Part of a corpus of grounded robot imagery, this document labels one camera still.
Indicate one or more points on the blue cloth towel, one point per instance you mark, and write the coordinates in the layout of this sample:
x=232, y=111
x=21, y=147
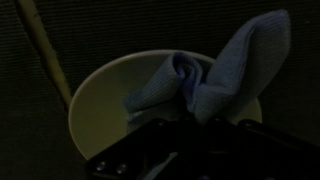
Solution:
x=246, y=56

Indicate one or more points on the dark placemat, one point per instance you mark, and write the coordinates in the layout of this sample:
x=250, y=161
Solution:
x=133, y=23
x=20, y=100

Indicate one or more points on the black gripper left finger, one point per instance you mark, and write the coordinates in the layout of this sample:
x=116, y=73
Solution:
x=133, y=150

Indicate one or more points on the white bowl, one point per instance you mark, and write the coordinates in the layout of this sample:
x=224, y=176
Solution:
x=100, y=110

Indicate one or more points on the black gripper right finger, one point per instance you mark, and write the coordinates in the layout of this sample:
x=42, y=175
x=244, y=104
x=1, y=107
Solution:
x=266, y=156

